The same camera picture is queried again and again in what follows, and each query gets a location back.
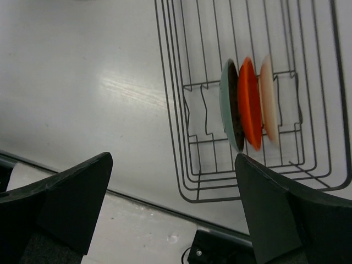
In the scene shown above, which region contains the metal wire dish rack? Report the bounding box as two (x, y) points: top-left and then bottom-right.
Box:
(155, 1), (351, 203)

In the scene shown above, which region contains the orange plate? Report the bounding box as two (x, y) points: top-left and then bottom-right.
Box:
(238, 57), (262, 151)

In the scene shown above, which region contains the green plate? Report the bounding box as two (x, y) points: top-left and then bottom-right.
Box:
(219, 58), (245, 153)

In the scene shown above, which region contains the metal mounting rail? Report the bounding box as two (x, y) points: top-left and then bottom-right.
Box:
(0, 150), (254, 264)

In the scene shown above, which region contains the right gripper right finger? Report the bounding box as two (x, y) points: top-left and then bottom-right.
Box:
(235, 154), (351, 263)

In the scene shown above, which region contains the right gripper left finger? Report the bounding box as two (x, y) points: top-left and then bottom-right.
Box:
(1, 152), (113, 263)

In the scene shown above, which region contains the pink plate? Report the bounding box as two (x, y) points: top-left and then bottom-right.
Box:
(258, 54), (279, 147)

